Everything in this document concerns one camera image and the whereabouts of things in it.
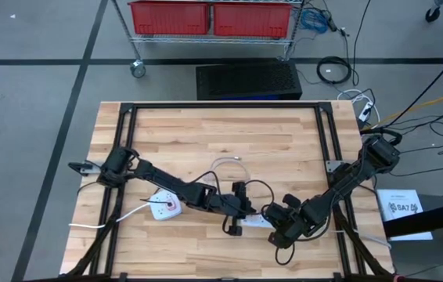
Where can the black table frame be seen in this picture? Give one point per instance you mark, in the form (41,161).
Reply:
(225,105)

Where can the red plastic bin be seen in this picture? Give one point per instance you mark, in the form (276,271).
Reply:
(168,17)
(252,19)

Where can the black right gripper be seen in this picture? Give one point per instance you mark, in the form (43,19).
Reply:
(292,223)

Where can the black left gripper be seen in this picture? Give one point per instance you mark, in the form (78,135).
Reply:
(221,203)

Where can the black caster wheel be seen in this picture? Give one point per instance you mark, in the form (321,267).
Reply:
(433,13)

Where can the white floor power strip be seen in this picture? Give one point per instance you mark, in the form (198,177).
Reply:
(365,113)

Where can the white printed booklet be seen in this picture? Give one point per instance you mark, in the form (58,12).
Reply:
(401,215)

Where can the black perforated computer case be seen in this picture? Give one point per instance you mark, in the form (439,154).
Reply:
(249,80)

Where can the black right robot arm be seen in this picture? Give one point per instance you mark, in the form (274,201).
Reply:
(346,180)

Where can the black side stand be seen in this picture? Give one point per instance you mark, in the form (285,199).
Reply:
(433,219)

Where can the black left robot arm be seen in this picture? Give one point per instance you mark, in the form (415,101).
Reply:
(159,176)

